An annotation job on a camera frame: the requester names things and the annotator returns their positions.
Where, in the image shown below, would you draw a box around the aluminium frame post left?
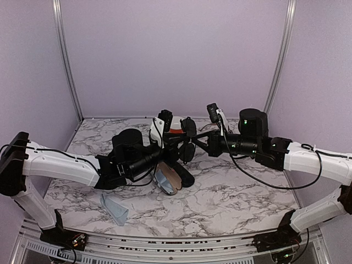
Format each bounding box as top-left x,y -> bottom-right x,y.
52,0 -> 84,123

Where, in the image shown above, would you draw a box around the brown striped glasses case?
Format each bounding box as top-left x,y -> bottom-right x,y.
154,162 -> 182,196

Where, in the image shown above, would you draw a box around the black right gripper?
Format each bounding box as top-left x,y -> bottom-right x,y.
191,129 -> 260,158

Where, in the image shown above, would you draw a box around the aluminium frame post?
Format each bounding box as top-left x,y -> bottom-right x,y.
52,0 -> 84,123
263,0 -> 297,116

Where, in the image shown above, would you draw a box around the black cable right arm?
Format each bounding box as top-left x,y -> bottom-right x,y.
217,112 -> 352,190

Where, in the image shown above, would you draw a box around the light blue cleaning cloth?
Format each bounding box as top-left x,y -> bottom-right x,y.
100,194 -> 129,226

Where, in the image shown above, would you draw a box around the brown translucent sunglasses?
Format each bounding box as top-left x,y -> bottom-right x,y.
199,123 -> 219,133

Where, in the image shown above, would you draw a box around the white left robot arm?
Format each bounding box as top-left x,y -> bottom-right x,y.
1,129 -> 194,245

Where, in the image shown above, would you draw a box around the aluminium frame post right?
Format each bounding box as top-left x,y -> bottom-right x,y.
263,0 -> 297,116

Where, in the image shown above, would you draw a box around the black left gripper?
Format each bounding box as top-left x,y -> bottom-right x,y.
127,133 -> 191,179

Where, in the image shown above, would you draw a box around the black aviator sunglasses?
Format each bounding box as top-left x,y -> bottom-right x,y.
179,117 -> 197,164

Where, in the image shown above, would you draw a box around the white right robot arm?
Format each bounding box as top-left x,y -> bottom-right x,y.
192,103 -> 351,246

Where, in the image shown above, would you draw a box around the aluminium frame rail back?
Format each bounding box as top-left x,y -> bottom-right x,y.
81,115 -> 262,120

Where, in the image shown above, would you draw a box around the white bowl orange outside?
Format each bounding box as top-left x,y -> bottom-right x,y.
166,116 -> 186,135

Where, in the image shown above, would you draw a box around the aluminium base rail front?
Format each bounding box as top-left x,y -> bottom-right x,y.
10,219 -> 331,263

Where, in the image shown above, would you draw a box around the black woven glasses case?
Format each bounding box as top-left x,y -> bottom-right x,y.
172,163 -> 195,188

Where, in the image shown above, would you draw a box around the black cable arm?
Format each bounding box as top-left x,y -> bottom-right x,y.
0,142 -> 166,188
217,112 -> 352,190

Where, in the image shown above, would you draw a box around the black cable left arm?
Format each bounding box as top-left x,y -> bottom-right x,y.
0,142 -> 166,188

